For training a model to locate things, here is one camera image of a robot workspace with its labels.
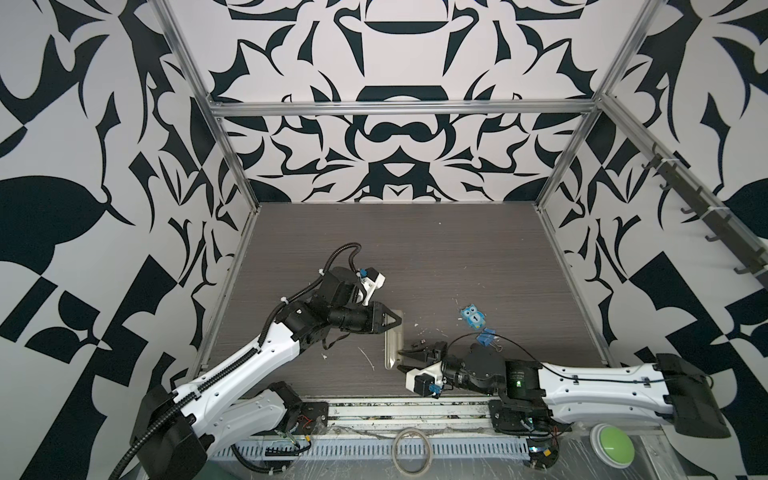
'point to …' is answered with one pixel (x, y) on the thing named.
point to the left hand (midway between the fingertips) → (402, 318)
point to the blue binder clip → (486, 337)
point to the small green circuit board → (543, 452)
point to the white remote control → (394, 343)
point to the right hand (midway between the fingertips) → (403, 353)
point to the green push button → (612, 445)
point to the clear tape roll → (394, 455)
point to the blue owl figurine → (473, 316)
